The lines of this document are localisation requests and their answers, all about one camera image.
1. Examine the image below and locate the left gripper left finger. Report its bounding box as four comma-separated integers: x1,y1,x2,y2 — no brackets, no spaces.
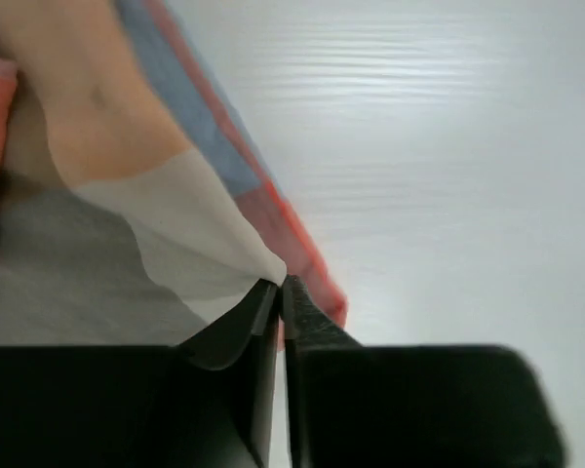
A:
175,281,278,467

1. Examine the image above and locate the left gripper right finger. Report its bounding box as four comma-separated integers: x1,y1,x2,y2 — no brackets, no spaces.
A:
280,275,362,467

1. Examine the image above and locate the orange blue checkered cloth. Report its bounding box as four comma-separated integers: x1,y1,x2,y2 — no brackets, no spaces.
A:
0,1,347,345

